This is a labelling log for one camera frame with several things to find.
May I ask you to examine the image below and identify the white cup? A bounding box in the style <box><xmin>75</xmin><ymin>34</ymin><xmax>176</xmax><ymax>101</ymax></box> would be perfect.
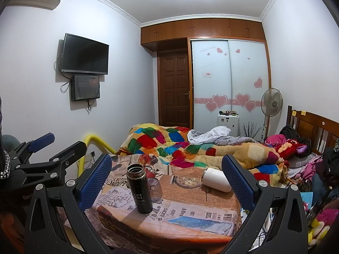
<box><xmin>202</xmin><ymin>167</ymin><xmax>232</xmax><ymax>193</ymax></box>

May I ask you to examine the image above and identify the yellow bent pipe rail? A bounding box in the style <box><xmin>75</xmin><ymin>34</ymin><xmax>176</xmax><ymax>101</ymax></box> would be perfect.
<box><xmin>76</xmin><ymin>134</ymin><xmax>117</xmax><ymax>177</ymax></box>

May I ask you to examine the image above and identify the grey checked sheet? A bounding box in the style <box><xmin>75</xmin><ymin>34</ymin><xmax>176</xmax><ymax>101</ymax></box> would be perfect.
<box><xmin>188</xmin><ymin>126</ymin><xmax>261</xmax><ymax>146</ymax></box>

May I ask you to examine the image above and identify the wooden wardrobe with sliding doors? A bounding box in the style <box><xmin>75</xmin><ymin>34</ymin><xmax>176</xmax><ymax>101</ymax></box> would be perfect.
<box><xmin>140</xmin><ymin>18</ymin><xmax>273</xmax><ymax>138</ymax></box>

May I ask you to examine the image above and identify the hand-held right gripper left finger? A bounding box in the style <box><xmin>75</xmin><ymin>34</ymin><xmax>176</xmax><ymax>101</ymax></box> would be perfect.
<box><xmin>24</xmin><ymin>153</ymin><xmax>115</xmax><ymax>254</ymax></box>

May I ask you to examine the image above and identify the dried twig decoration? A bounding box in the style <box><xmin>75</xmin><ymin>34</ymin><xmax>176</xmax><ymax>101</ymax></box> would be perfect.
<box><xmin>242</xmin><ymin>122</ymin><xmax>263</xmax><ymax>139</ymax></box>

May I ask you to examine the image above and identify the small black wall monitor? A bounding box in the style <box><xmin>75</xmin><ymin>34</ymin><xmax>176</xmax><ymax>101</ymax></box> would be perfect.
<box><xmin>70</xmin><ymin>74</ymin><xmax>101</xmax><ymax>102</ymax></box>

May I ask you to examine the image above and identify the black thermos bottle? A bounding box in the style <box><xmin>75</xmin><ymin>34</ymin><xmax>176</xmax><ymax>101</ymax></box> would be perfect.
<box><xmin>126</xmin><ymin>163</ymin><xmax>154</xmax><ymax>214</ymax></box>

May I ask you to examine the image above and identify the newspaper print tablecloth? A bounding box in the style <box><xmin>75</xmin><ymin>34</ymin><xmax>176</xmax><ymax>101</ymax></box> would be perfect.
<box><xmin>57</xmin><ymin>153</ymin><xmax>243</xmax><ymax>247</ymax></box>

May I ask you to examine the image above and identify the white air conditioner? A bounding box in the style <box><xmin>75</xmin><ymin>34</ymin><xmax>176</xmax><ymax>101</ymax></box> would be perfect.
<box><xmin>7</xmin><ymin>0</ymin><xmax>61</xmax><ymax>11</ymax></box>

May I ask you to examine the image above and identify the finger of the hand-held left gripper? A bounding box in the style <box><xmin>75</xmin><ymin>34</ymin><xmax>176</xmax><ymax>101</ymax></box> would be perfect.
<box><xmin>16</xmin><ymin>141</ymin><xmax>88</xmax><ymax>189</ymax></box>
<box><xmin>9</xmin><ymin>132</ymin><xmax>56</xmax><ymax>164</ymax></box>

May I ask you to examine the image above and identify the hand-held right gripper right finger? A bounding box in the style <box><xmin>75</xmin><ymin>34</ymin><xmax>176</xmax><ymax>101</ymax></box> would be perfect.
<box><xmin>219</xmin><ymin>154</ymin><xmax>310</xmax><ymax>254</ymax></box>

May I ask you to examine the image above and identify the wooden bed headboard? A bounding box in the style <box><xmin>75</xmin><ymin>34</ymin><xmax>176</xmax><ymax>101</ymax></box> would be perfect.
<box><xmin>287</xmin><ymin>105</ymin><xmax>339</xmax><ymax>156</ymax></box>

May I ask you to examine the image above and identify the small clear glass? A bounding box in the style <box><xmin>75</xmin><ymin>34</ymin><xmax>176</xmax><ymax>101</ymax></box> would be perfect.
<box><xmin>147</xmin><ymin>178</ymin><xmax>163</xmax><ymax>197</ymax></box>

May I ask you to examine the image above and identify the white standing fan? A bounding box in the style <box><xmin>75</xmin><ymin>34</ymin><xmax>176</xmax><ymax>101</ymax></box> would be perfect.
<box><xmin>261</xmin><ymin>87</ymin><xmax>283</xmax><ymax>141</ymax></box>

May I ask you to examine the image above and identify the brown wooden door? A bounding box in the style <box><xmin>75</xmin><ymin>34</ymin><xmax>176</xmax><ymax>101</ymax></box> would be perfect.
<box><xmin>157</xmin><ymin>51</ymin><xmax>192</xmax><ymax>129</ymax></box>

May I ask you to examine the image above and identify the yellow plush toy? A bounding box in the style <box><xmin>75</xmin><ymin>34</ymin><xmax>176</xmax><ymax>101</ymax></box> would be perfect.
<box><xmin>307</xmin><ymin>218</ymin><xmax>331</xmax><ymax>247</ymax></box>

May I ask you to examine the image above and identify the black wall television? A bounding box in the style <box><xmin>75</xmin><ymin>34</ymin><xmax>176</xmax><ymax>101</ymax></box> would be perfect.
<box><xmin>60</xmin><ymin>33</ymin><xmax>110</xmax><ymax>75</ymax></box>

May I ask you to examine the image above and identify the colourful patchwork blanket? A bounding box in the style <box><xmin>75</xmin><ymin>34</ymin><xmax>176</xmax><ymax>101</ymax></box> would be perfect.
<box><xmin>119</xmin><ymin>123</ymin><xmax>291</xmax><ymax>185</ymax></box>

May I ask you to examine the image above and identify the clear glass ashtray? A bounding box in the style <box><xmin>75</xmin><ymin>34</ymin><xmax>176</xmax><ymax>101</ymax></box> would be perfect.
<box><xmin>173</xmin><ymin>175</ymin><xmax>203</xmax><ymax>188</ymax></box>

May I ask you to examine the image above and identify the red plush toy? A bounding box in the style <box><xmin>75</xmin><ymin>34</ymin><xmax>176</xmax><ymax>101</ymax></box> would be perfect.
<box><xmin>275</xmin><ymin>139</ymin><xmax>311</xmax><ymax>162</ymax></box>

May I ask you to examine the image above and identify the pile of clothes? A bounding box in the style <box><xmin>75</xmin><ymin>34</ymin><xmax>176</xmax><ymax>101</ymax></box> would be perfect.
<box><xmin>287</xmin><ymin>126</ymin><xmax>339</xmax><ymax>212</ymax></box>

